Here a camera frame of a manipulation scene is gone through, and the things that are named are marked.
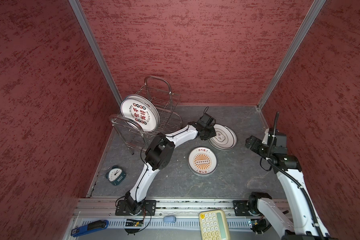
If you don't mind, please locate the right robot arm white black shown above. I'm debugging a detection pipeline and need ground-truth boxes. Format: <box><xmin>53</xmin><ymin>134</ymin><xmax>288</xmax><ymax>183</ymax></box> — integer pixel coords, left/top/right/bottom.
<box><xmin>245</xmin><ymin>128</ymin><xmax>332</xmax><ymax>240</ymax></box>

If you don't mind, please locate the aluminium rail frame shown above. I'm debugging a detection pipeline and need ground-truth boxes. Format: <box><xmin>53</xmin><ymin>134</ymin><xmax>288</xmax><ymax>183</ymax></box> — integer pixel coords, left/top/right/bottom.
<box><xmin>62</xmin><ymin>197</ymin><xmax>328</xmax><ymax>240</ymax></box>

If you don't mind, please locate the yellow calculator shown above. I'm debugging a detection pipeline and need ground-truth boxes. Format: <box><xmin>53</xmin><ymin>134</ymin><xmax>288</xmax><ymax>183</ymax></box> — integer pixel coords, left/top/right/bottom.
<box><xmin>199</xmin><ymin>210</ymin><xmax>231</xmax><ymax>240</ymax></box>

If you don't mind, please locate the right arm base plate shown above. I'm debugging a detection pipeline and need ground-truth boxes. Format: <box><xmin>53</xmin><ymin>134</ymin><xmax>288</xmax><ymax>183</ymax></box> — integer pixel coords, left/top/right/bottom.
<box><xmin>233</xmin><ymin>200</ymin><xmax>251</xmax><ymax>217</ymax></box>

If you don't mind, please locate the small circuit board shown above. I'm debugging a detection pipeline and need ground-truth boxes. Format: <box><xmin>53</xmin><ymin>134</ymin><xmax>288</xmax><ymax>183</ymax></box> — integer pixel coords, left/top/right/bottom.
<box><xmin>251</xmin><ymin>219</ymin><xmax>272</xmax><ymax>235</ymax></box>
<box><xmin>125</xmin><ymin>219</ymin><xmax>144</xmax><ymax>228</ymax></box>

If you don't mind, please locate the right corner aluminium post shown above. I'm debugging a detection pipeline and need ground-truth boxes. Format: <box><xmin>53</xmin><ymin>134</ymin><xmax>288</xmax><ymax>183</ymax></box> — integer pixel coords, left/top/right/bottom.
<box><xmin>257</xmin><ymin>0</ymin><xmax>326</xmax><ymax>111</ymax></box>

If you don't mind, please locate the front white plate red pattern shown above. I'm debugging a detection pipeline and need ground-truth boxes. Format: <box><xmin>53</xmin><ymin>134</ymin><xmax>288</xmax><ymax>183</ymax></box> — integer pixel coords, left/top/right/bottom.
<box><xmin>121</xmin><ymin>99</ymin><xmax>158</xmax><ymax>133</ymax></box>

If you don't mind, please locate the stainless steel dish rack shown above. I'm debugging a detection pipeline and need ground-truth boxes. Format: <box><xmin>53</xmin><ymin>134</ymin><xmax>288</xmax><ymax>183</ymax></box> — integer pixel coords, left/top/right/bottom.
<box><xmin>109</xmin><ymin>76</ymin><xmax>183</xmax><ymax>155</ymax></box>

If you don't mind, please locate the round gauge on table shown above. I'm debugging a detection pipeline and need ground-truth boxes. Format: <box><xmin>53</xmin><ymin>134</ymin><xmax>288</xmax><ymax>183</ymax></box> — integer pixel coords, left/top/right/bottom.
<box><xmin>106</xmin><ymin>166</ymin><xmax>127</xmax><ymax>186</ymax></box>

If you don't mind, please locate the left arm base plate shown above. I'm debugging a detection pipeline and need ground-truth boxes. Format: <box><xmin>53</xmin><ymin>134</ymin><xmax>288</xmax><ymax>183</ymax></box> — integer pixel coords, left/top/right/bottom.
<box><xmin>115</xmin><ymin>200</ymin><xmax>157</xmax><ymax>216</ymax></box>

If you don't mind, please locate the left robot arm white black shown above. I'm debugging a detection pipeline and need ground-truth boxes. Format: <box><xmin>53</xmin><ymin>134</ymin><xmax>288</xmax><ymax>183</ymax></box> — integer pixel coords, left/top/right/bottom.
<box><xmin>125</xmin><ymin>113</ymin><xmax>216</xmax><ymax>215</ymax></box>

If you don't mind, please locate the left corner aluminium post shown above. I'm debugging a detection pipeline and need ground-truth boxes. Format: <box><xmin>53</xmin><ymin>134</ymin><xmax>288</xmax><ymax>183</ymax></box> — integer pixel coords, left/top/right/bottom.
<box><xmin>69</xmin><ymin>0</ymin><xmax>123</xmax><ymax>106</ymax></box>

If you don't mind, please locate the right small circuit board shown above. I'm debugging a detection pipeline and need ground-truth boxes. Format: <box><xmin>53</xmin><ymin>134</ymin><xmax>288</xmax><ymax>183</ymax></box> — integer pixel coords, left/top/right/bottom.
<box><xmin>251</xmin><ymin>219</ymin><xmax>272</xmax><ymax>235</ymax></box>

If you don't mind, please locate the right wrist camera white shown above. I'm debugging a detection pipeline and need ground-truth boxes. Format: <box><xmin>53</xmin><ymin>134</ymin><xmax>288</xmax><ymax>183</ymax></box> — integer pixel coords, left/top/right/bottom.
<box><xmin>262</xmin><ymin>128</ymin><xmax>271</xmax><ymax>145</ymax></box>

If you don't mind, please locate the light blue eraser block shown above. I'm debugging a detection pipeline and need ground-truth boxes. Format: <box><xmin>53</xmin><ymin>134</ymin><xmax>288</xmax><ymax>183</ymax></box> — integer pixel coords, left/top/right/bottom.
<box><xmin>163</xmin><ymin>216</ymin><xmax>176</xmax><ymax>223</ymax></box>

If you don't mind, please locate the white plate grey outline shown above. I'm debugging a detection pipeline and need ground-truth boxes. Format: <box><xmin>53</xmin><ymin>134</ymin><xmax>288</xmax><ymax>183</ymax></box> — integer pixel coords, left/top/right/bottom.
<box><xmin>209</xmin><ymin>124</ymin><xmax>238</xmax><ymax>151</ymax></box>

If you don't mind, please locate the corner aluminium post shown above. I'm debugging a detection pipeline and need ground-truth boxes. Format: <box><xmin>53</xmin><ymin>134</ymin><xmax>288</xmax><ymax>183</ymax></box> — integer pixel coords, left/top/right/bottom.
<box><xmin>257</xmin><ymin>0</ymin><xmax>326</xmax><ymax>111</ymax></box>
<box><xmin>69</xmin><ymin>0</ymin><xmax>123</xmax><ymax>106</ymax></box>

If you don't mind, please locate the blue black tool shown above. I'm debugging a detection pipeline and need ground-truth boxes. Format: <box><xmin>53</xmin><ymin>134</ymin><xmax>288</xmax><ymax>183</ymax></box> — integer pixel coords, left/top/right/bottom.
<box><xmin>71</xmin><ymin>220</ymin><xmax>109</xmax><ymax>238</ymax></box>

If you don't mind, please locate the left small circuit board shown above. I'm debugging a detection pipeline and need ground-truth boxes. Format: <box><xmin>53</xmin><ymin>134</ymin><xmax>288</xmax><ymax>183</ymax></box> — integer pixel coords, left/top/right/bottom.
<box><xmin>125</xmin><ymin>219</ymin><xmax>144</xmax><ymax>228</ymax></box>

